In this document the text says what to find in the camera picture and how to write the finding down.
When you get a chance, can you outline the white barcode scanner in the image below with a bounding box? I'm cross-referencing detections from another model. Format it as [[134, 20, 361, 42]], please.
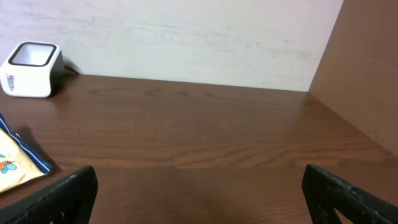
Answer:
[[1, 42, 65, 98]]

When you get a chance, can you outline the yellow snack bag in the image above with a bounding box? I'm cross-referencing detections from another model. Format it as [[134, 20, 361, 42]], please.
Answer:
[[1, 114, 52, 193]]

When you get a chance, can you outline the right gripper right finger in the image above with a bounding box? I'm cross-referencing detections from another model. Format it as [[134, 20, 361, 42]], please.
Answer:
[[302, 164, 397, 224]]

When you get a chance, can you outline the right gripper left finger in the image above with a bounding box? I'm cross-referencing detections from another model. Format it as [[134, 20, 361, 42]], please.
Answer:
[[1, 166, 98, 224]]

